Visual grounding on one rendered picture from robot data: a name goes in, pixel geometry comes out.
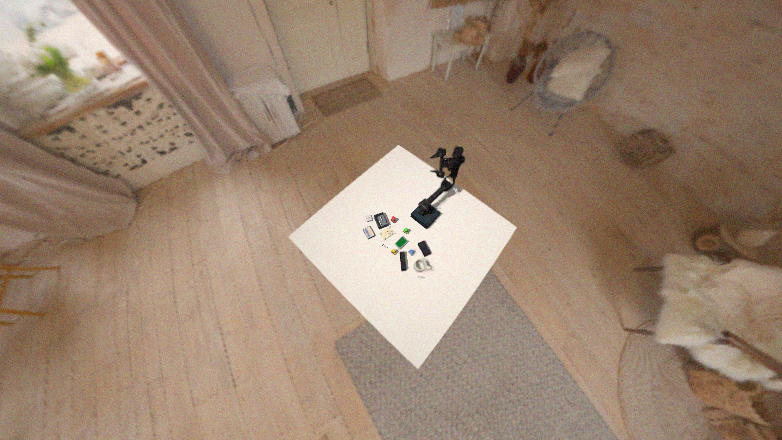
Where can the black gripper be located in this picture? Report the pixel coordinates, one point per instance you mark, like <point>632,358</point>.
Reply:
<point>442,164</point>

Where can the white mug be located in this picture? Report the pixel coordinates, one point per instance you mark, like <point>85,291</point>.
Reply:
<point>420,265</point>

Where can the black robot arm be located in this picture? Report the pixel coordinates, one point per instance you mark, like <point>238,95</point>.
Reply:
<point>453,167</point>

